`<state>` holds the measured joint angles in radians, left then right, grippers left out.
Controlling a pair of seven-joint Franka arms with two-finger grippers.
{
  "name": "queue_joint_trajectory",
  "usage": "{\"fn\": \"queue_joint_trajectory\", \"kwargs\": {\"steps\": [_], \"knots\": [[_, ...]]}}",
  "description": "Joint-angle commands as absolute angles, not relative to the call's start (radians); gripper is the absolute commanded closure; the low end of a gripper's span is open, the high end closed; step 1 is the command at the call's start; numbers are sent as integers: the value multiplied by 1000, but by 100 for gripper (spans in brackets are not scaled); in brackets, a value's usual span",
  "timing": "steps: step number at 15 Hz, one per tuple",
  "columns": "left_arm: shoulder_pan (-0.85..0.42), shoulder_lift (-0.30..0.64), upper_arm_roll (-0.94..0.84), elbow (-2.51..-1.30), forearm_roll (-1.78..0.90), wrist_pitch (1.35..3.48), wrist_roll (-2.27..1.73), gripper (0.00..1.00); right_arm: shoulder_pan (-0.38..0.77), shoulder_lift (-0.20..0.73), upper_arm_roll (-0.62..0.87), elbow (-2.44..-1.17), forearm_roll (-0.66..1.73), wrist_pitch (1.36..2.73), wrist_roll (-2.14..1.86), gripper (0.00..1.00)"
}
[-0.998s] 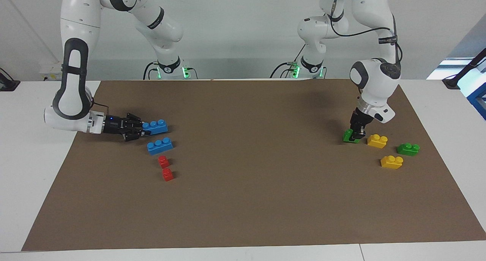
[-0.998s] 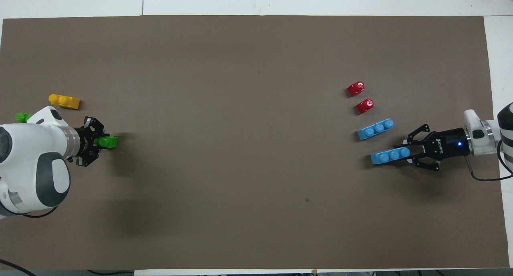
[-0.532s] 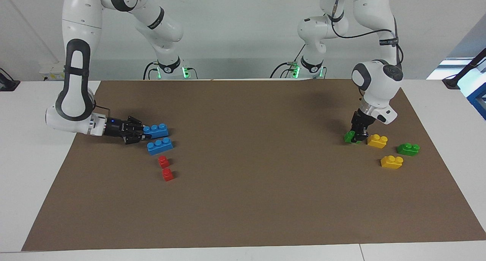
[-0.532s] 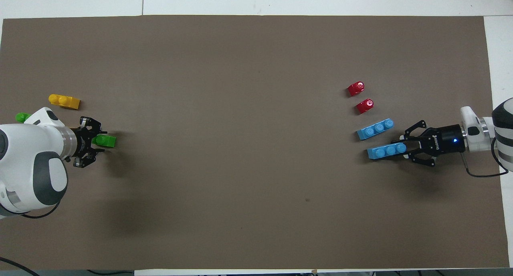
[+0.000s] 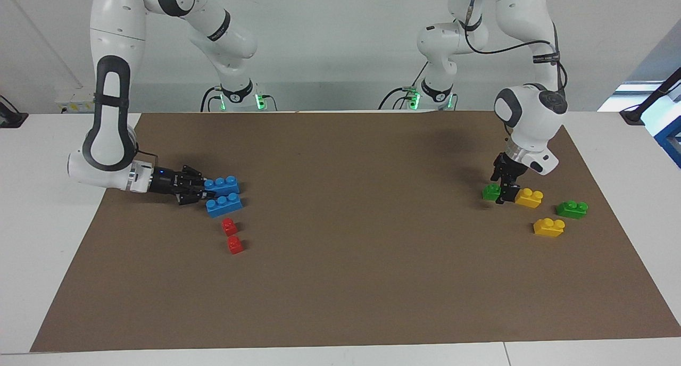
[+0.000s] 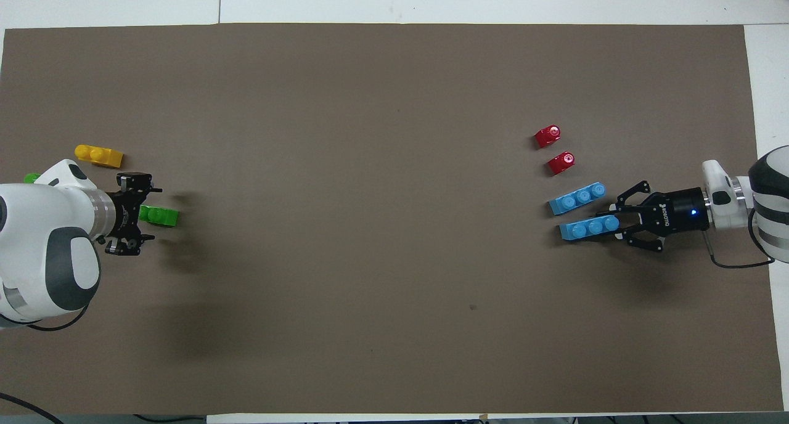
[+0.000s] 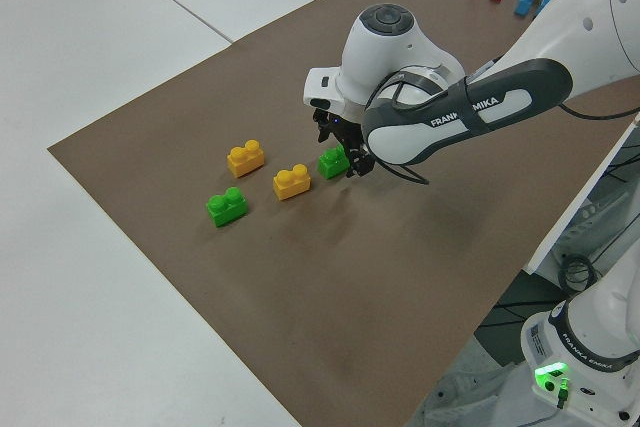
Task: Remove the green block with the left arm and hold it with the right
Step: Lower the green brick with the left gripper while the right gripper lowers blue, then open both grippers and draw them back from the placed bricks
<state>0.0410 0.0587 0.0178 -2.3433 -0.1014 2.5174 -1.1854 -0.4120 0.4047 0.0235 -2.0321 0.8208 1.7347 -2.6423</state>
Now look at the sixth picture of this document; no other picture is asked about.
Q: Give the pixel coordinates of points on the blue three-stud block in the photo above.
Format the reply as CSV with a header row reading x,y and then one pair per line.
x,y
576,199
585,228

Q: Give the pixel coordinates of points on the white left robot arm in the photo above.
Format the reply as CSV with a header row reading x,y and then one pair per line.
x,y
37,227

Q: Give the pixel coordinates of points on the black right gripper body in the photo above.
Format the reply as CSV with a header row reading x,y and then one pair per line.
x,y
675,209

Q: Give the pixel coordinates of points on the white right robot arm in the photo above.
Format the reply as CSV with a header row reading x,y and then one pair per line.
x,y
770,190

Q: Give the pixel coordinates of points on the yellow two-stud block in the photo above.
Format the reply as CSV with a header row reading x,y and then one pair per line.
x,y
98,156

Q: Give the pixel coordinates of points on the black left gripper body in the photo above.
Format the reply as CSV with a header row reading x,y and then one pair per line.
x,y
123,214

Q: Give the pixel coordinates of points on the red one-stud block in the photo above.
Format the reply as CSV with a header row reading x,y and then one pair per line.
x,y
561,163
547,137

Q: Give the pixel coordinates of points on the brown table mat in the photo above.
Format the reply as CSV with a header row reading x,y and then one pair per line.
x,y
394,103

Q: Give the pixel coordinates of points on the green two-stud block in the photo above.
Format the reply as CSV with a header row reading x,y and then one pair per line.
x,y
31,178
160,216

